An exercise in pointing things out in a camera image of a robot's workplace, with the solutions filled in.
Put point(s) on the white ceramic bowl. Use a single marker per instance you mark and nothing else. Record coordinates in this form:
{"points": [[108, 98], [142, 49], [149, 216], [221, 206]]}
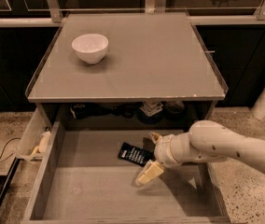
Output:
{"points": [[90, 48]]}

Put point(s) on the black object under counter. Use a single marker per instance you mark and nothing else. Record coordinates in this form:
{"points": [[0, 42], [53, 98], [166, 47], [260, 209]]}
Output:
{"points": [[81, 111]]}

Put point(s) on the white packet under counter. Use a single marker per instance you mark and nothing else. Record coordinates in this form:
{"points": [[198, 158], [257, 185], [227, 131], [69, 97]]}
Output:
{"points": [[151, 108]]}

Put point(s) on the dark round container under counter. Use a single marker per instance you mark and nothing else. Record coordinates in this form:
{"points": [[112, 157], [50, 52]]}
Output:
{"points": [[174, 110]]}

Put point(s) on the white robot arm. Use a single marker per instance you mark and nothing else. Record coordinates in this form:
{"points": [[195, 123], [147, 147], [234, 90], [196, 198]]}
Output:
{"points": [[205, 141]]}

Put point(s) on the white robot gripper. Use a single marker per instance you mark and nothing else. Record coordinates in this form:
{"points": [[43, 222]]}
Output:
{"points": [[162, 150]]}

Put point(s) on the grey cabinet with counter top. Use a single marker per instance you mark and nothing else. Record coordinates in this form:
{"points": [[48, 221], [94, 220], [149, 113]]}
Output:
{"points": [[151, 57]]}

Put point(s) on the metal rail frame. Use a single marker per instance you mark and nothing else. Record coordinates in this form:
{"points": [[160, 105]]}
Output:
{"points": [[53, 13]]}

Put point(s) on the cream items in side bin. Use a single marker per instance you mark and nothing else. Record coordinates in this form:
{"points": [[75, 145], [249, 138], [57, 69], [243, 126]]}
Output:
{"points": [[41, 147]]}

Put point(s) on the black floor strip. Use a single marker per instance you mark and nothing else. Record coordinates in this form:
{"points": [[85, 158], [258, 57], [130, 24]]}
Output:
{"points": [[6, 179]]}

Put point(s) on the dark blue rxbar wrapper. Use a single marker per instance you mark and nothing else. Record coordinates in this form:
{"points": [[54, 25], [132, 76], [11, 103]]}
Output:
{"points": [[134, 154]]}

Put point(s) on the open grey wooden drawer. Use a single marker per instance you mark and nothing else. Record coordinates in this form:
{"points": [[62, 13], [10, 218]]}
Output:
{"points": [[81, 180]]}

